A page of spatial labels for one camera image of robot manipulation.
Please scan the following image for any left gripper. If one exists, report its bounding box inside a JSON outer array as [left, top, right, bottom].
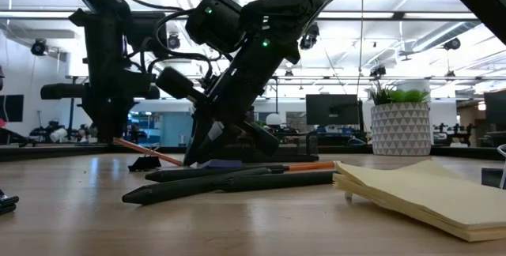
[[40, 56, 161, 143]]

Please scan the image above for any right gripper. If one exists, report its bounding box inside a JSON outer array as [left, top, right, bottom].
[[156, 36, 302, 167]]

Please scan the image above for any black pen with silver print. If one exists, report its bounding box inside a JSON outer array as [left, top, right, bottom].
[[145, 164, 290, 183]]

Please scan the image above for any black mesh desk organizer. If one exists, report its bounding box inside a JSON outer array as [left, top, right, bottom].
[[221, 129, 319, 164]]

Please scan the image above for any yellow sticky note pad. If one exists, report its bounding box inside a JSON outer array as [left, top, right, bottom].
[[333, 159, 506, 243]]

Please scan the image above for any white roll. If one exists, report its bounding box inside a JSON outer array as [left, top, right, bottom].
[[49, 127, 69, 143]]

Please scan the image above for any black bar with red end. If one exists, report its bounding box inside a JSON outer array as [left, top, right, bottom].
[[0, 118, 31, 149]]

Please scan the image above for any black computer monitor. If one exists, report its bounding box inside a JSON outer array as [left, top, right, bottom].
[[305, 93, 363, 127]]

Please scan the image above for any white patterned plant pot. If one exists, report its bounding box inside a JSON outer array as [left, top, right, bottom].
[[370, 101, 432, 156]]

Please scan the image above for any green succulent plant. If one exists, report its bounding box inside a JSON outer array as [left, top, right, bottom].
[[367, 81, 431, 106]]

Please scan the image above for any dark background equipment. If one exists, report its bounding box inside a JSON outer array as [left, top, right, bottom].
[[432, 122, 478, 149]]

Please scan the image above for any dark screen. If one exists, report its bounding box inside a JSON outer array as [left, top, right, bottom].
[[483, 89, 506, 126]]

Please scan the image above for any black background desk frame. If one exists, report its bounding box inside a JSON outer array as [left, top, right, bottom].
[[65, 74, 90, 142]]

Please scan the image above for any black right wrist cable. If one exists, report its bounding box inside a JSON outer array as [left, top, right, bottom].
[[152, 9, 217, 87]]

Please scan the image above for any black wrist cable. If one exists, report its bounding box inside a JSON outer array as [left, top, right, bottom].
[[152, 9, 217, 87], [118, 0, 187, 12]]

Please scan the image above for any black wall panel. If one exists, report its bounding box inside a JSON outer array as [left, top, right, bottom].
[[0, 94, 25, 123]]

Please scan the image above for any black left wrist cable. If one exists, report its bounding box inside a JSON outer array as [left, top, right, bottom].
[[118, 0, 187, 12]]

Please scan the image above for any thin hanging cord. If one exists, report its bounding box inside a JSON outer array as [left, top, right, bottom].
[[355, 0, 365, 96]]

